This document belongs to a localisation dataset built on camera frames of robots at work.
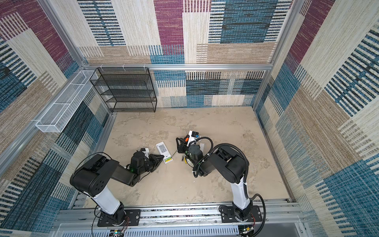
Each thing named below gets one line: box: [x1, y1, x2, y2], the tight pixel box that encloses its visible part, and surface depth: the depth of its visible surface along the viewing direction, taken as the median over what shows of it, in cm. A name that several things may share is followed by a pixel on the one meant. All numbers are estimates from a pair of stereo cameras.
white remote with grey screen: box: [155, 141, 174, 165], surface depth 96 cm
